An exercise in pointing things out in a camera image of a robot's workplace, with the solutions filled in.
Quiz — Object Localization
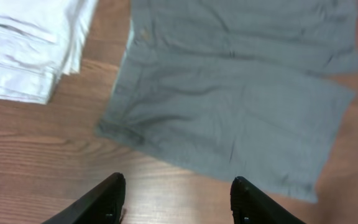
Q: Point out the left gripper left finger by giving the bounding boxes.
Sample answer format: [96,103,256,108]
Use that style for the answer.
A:
[42,172,126,224]

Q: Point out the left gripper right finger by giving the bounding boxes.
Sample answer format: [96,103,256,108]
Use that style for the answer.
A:
[230,176,305,224]

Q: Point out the grey shorts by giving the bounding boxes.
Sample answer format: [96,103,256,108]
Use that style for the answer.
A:
[96,0,358,202]

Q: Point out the folded beige shorts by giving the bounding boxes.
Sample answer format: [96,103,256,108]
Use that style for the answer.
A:
[0,0,98,105]

